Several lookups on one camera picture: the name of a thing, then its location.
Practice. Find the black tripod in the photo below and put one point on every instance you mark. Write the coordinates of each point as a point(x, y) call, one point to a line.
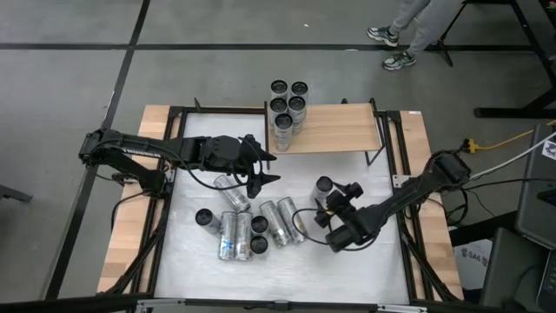
point(447, 58)

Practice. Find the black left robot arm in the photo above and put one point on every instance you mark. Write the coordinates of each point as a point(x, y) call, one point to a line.
point(143, 145)

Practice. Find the laptop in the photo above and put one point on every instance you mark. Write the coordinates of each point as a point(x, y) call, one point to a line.
point(548, 282)

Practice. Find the black stand foot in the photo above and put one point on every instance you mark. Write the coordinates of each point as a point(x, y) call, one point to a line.
point(15, 194)

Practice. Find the white printed box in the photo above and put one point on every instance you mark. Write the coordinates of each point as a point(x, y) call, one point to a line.
point(471, 261)

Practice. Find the black desk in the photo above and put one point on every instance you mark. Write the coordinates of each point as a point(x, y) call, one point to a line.
point(540, 101)

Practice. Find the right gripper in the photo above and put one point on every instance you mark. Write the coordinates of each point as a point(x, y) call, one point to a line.
point(343, 208)

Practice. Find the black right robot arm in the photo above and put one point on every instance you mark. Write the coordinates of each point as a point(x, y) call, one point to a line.
point(391, 204)

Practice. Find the white glossy table mat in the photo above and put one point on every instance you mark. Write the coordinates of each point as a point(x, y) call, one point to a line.
point(195, 143)

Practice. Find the person's shoe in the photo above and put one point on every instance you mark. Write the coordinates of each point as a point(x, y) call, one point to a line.
point(399, 61)
point(383, 35)

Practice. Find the person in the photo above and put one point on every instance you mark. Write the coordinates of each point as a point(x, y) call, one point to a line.
point(428, 21)

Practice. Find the grey side table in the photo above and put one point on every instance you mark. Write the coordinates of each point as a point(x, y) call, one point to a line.
point(534, 195)

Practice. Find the wooden shelf black metal legs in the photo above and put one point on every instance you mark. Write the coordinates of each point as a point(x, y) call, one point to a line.
point(339, 130)

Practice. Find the dark grey seat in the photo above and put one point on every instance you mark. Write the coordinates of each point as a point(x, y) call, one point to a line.
point(512, 269)

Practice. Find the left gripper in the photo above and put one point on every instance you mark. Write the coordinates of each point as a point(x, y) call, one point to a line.
point(221, 152)

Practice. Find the Celsius Peach Vibe can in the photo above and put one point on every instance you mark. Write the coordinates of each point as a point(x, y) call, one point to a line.
point(232, 193)
point(259, 244)
point(204, 216)

